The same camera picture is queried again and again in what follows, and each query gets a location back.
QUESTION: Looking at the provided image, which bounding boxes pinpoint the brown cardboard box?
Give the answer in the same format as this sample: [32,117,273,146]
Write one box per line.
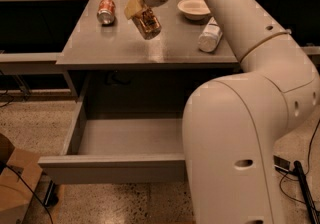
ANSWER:
[0,134,42,224]

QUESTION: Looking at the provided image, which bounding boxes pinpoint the red soda can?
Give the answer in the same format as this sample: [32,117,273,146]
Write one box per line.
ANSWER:
[97,0,116,25]

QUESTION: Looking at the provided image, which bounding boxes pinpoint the black tripod stand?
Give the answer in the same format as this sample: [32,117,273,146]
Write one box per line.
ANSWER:
[273,156,320,224]

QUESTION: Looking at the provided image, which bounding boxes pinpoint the white plastic bottle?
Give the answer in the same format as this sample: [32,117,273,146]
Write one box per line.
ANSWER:
[198,17,223,53]

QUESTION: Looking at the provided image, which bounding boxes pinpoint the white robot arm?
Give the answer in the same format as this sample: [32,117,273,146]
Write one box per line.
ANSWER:
[125,0,319,224]

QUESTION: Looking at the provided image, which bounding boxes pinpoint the black floor cable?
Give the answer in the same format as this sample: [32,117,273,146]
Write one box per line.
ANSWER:
[278,122,320,206]

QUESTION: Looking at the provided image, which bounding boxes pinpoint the orange soda can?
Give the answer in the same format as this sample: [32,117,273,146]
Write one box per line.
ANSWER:
[132,8,162,40]

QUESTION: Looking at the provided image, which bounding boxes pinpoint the white paper bowl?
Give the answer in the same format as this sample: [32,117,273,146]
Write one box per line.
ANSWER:
[177,0,211,21]

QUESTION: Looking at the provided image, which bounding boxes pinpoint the grey rail ledge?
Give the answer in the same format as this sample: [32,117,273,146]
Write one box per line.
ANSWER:
[0,53,63,75]

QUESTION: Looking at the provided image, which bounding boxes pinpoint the grey cabinet counter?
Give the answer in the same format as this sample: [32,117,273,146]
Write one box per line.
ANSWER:
[57,0,239,102]

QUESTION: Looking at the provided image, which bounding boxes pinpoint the black cable on box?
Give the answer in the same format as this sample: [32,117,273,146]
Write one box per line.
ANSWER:
[0,162,54,224]

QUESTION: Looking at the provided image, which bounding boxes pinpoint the grey open drawer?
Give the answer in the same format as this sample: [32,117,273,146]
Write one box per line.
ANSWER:
[38,73,188,186]

